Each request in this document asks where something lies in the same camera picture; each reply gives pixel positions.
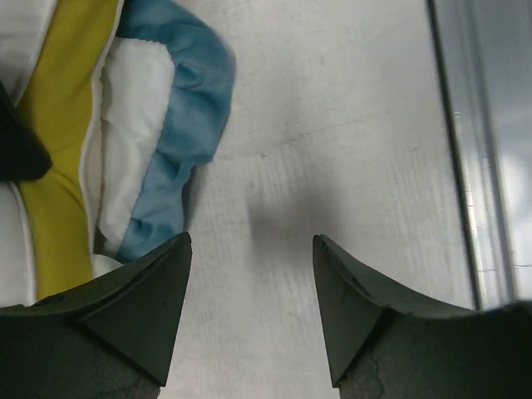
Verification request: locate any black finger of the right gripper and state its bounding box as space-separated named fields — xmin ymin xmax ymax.
xmin=0 ymin=84 xmax=52 ymax=182

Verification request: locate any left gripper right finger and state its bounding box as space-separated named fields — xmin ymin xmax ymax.
xmin=313 ymin=235 xmax=531 ymax=398

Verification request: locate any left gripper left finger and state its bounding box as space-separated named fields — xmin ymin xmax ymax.
xmin=1 ymin=233 xmax=192 ymax=398

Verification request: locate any white pillow yellow edge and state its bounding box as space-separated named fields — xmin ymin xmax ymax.
xmin=1 ymin=1 xmax=123 ymax=307

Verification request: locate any blue white bear pillowcase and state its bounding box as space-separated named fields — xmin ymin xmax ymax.
xmin=98 ymin=1 xmax=235 ymax=263

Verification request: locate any aluminium front rail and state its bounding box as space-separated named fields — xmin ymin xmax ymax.
xmin=428 ymin=1 xmax=531 ymax=310

